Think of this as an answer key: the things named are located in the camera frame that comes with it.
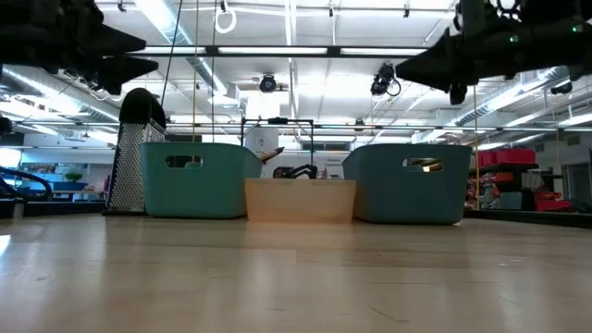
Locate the black camera with looped cable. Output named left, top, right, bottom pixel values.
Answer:
left=369, top=62, right=402, bottom=98

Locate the orange wooden tray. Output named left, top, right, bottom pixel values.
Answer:
left=243, top=178, right=357, bottom=225

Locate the black curved tube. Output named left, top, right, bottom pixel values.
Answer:
left=0, top=165, right=55, bottom=203

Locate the white hanging ring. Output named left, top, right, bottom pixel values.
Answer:
left=214, top=6, right=238, bottom=35

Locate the black round ceiling camera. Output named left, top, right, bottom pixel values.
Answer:
left=257, top=72, right=278, bottom=94

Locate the wooden spoon with label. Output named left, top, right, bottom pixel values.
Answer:
left=257, top=146, right=286, bottom=164

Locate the blue-grey plastic bin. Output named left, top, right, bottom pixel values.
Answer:
left=341, top=142, right=474, bottom=227

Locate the metal box grater black handle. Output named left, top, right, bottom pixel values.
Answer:
left=101, top=87, right=167, bottom=217

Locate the shelf with red bins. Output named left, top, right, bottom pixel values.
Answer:
left=464, top=146, right=579, bottom=214

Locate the teal green plastic bin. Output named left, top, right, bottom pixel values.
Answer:
left=139, top=141, right=264, bottom=220

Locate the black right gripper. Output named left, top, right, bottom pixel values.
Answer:
left=395, top=0, right=519, bottom=106

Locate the black metal frame stand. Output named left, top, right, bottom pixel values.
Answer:
left=239, top=116, right=316, bottom=179

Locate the black aluminium table frame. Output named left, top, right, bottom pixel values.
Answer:
left=0, top=198, right=592, bottom=230

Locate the black frame bar with lights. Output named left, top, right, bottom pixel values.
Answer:
left=129, top=43, right=429, bottom=59

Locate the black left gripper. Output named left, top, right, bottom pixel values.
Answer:
left=27, top=0, right=158, bottom=97

